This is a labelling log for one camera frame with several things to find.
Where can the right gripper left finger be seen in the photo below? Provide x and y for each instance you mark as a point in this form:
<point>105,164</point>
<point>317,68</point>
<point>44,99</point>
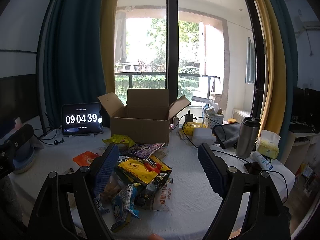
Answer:
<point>51,216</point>

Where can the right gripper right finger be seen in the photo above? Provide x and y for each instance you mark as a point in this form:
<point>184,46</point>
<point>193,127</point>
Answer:
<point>266,215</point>

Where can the orange snack bag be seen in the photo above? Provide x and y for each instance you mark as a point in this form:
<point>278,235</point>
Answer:
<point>85,159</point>

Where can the blue white snack bag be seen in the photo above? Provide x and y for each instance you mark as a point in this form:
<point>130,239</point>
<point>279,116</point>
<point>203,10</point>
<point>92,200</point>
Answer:
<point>123,206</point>

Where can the toast bread bag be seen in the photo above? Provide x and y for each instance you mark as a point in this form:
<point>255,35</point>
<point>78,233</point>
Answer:
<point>163,198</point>

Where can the yellow black snack bag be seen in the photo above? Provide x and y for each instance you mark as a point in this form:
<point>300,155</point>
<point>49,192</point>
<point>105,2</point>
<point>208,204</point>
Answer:
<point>151,174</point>

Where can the purple snack bag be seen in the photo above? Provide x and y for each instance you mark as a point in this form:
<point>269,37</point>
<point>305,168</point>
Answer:
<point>142,151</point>

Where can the operator thumb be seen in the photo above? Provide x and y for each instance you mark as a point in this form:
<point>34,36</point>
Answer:
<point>155,236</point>

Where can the yellow tissue pack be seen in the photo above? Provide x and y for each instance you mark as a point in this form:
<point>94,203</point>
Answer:
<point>267,144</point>

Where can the black tablet clock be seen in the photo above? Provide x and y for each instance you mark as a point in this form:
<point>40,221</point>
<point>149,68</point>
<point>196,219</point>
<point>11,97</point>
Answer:
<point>81,119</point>

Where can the steel travel mug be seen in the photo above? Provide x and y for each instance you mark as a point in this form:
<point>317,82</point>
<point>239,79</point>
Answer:
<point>248,134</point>

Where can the grey cloth pouch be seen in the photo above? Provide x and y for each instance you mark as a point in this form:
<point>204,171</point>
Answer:
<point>227,135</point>

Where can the yellow curtain right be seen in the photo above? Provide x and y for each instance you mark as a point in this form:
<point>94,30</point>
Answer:
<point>274,107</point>

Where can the yellow curtain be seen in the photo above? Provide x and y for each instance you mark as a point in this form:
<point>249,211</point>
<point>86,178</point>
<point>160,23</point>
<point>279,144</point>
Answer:
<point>274,107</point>
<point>107,41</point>

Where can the teal curtain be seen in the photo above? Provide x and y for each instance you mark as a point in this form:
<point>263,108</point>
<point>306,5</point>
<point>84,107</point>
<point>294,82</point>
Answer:
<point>70,61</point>

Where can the white charger box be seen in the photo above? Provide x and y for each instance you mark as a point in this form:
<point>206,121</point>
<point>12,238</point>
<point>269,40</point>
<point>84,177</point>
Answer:
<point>203,135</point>

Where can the white mesh basket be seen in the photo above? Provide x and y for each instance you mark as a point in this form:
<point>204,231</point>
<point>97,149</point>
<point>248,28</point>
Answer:
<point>212,120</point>

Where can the yellow wet wipes pack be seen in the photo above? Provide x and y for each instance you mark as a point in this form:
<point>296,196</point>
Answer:
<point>188,127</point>

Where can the brown cardboard box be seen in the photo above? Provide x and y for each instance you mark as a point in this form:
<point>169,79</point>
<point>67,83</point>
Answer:
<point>145,117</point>

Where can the yellow curtain left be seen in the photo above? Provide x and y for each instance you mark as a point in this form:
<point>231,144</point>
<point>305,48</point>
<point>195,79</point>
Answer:
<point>107,41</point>

